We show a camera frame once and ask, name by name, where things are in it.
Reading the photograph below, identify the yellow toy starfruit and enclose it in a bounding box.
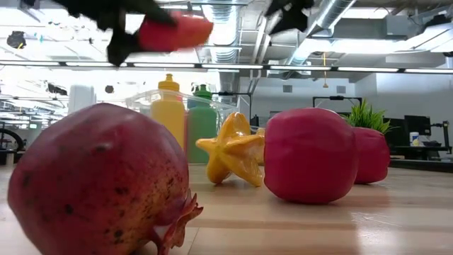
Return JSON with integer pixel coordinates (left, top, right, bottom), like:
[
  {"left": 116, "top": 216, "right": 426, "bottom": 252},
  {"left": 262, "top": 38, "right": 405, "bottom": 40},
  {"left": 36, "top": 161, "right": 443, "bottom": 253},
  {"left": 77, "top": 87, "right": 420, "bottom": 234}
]
[{"left": 195, "top": 111, "right": 266, "bottom": 188}]

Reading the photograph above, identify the yellow plastic bottle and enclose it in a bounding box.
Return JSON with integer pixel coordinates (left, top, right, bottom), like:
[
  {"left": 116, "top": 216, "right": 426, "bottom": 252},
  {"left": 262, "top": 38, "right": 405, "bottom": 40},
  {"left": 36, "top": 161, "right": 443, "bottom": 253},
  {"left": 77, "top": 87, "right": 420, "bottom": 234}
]
[{"left": 150, "top": 73, "right": 187, "bottom": 149}]

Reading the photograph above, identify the ribbed silver air duct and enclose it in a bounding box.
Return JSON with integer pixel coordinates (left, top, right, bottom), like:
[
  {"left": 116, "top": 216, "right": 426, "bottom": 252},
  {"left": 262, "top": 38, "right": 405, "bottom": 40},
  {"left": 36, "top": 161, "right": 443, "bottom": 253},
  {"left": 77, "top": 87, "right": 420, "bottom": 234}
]
[{"left": 201, "top": 3, "right": 245, "bottom": 93}]

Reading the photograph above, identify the black aluminium table frame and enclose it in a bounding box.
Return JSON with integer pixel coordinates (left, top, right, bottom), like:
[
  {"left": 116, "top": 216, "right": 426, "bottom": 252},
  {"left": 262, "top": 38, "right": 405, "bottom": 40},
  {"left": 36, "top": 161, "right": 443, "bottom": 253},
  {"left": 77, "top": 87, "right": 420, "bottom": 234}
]
[{"left": 388, "top": 158, "right": 453, "bottom": 174}]

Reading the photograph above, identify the yellow hanging power cord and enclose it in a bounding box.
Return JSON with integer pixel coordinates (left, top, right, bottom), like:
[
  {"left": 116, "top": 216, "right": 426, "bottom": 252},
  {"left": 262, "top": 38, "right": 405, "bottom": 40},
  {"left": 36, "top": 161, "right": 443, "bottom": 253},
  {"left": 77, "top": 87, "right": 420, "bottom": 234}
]
[{"left": 321, "top": 52, "right": 329, "bottom": 89}]

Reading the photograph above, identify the small green potted plant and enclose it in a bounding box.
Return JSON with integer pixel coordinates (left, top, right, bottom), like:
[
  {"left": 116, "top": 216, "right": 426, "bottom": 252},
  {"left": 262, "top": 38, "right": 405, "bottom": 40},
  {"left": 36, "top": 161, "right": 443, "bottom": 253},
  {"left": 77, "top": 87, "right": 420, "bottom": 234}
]
[{"left": 341, "top": 98, "right": 396, "bottom": 135}]

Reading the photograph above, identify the long linear ceiling lamp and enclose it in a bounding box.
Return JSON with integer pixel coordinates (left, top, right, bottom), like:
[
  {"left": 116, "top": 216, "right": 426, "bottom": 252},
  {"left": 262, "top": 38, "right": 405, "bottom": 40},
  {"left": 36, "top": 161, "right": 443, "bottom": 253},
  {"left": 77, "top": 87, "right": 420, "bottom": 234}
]
[{"left": 0, "top": 59, "right": 453, "bottom": 75}]

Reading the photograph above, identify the green plastic bottle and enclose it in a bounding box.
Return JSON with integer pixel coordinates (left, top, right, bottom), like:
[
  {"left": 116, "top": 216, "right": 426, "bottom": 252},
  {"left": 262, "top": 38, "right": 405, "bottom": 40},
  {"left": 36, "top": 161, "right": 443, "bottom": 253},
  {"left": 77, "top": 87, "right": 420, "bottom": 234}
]
[{"left": 186, "top": 84, "right": 219, "bottom": 164}]

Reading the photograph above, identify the toy pomegranate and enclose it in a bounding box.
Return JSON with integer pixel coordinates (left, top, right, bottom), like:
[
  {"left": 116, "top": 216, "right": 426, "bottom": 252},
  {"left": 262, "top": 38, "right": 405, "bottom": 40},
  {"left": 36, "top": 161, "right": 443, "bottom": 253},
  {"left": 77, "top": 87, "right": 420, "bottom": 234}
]
[{"left": 6, "top": 102, "right": 205, "bottom": 255}]

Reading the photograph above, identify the red toy apple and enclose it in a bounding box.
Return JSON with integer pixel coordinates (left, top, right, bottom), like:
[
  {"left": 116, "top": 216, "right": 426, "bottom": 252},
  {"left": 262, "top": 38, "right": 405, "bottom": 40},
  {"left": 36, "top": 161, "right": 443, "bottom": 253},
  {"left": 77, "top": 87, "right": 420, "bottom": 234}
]
[
  {"left": 352, "top": 126, "right": 391, "bottom": 184},
  {"left": 263, "top": 107, "right": 359, "bottom": 205}
]

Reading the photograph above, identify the yellow toy pear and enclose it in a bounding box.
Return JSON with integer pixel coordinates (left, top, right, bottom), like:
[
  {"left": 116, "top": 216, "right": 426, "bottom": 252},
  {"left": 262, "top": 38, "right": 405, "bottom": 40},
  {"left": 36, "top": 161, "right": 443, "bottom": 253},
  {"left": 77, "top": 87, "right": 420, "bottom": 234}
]
[{"left": 256, "top": 127, "right": 266, "bottom": 166}]

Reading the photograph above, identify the black desk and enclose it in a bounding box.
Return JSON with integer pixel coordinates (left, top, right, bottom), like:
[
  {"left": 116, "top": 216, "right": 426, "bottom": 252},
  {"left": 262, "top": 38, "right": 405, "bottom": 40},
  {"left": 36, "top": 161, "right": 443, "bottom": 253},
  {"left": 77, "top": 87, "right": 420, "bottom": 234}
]
[{"left": 389, "top": 144, "right": 453, "bottom": 161}]

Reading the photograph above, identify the dark red toy fruit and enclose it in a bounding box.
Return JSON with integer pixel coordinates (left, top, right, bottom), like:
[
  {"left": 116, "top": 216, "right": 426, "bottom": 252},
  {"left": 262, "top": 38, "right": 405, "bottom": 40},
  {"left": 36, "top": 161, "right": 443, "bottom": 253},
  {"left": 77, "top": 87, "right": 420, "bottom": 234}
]
[{"left": 136, "top": 10, "right": 215, "bottom": 53}]

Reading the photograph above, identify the smooth silver air duct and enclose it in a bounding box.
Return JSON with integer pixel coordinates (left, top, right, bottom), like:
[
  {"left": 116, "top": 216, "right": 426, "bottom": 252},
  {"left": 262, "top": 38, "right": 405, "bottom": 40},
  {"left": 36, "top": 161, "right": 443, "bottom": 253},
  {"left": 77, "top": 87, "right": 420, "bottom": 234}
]
[{"left": 285, "top": 0, "right": 357, "bottom": 68}]

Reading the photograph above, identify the black background rig frame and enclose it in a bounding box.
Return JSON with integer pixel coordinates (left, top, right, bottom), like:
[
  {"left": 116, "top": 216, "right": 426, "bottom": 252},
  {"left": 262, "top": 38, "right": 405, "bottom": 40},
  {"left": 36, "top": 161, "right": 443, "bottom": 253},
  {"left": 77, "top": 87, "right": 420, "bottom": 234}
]
[{"left": 312, "top": 95, "right": 362, "bottom": 108}]

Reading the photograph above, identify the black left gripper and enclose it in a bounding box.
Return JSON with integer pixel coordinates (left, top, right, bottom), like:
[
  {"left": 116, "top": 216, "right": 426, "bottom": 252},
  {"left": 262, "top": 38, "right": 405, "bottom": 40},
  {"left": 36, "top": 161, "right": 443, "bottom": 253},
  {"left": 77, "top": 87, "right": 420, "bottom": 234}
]
[{"left": 52, "top": 0, "right": 178, "bottom": 67}]

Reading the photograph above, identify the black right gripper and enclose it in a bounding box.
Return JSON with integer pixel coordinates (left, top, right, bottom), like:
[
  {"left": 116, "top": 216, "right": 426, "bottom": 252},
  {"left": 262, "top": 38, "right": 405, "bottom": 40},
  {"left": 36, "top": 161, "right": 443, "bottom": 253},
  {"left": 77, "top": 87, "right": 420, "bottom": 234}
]
[{"left": 265, "top": 0, "right": 316, "bottom": 35}]

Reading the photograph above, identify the deep clear plastic bin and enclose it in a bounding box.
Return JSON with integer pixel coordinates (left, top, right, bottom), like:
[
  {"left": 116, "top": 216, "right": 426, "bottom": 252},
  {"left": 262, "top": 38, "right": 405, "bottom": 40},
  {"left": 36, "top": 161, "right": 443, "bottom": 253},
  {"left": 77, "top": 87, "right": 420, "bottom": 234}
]
[{"left": 124, "top": 88, "right": 245, "bottom": 164}]

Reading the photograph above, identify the black computer monitor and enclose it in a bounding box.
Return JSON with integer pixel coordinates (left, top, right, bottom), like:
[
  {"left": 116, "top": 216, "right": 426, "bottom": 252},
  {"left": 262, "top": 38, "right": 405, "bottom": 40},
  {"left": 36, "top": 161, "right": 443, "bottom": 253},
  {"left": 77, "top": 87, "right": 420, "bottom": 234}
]
[{"left": 404, "top": 115, "right": 432, "bottom": 136}]

